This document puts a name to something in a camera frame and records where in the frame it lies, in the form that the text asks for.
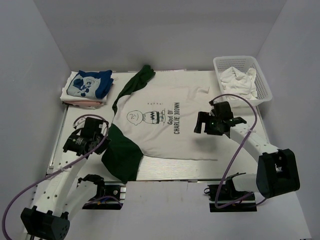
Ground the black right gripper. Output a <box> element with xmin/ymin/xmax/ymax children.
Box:
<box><xmin>194</xmin><ymin>111</ymin><xmax>223</xmax><ymax>136</ymax></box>

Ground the pink shirt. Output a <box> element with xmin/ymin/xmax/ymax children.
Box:
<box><xmin>64</xmin><ymin>100</ymin><xmax>104</xmax><ymax>109</ymax></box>

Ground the white green Charlie Brown shirt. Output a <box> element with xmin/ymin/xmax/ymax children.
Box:
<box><xmin>101</xmin><ymin>65</ymin><xmax>218</xmax><ymax>183</ymax></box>

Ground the blue Mickey Mouse shirt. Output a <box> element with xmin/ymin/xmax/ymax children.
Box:
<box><xmin>66</xmin><ymin>70</ymin><xmax>114</xmax><ymax>100</ymax></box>

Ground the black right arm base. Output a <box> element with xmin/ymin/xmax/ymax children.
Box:
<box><xmin>203</xmin><ymin>173</ymin><xmax>257</xmax><ymax>213</ymax></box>

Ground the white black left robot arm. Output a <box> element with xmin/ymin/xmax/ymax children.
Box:
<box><xmin>20</xmin><ymin>131</ymin><xmax>109</xmax><ymax>240</ymax></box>

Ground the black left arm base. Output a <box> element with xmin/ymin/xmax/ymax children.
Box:
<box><xmin>82</xmin><ymin>182</ymin><xmax>127</xmax><ymax>210</ymax></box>

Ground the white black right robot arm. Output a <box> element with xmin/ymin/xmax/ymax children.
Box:
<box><xmin>194</xmin><ymin>111</ymin><xmax>301</xmax><ymax>200</ymax></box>

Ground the white crumpled shirt in basket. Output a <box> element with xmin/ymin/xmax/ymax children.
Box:
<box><xmin>220</xmin><ymin>66</ymin><xmax>258</xmax><ymax>100</ymax></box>

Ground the white plastic basket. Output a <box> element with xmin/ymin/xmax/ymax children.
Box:
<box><xmin>213</xmin><ymin>55</ymin><xmax>272</xmax><ymax>107</ymax></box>

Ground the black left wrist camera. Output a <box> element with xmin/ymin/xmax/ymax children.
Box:
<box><xmin>73</xmin><ymin>117</ymin><xmax>109</xmax><ymax>139</ymax></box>

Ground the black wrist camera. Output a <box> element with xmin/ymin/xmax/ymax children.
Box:
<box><xmin>211</xmin><ymin>101</ymin><xmax>234</xmax><ymax>121</ymax></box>
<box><xmin>73</xmin><ymin>117</ymin><xmax>109</xmax><ymax>139</ymax></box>

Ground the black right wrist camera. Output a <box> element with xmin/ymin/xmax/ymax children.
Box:
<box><xmin>211</xmin><ymin>101</ymin><xmax>234</xmax><ymax>121</ymax></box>

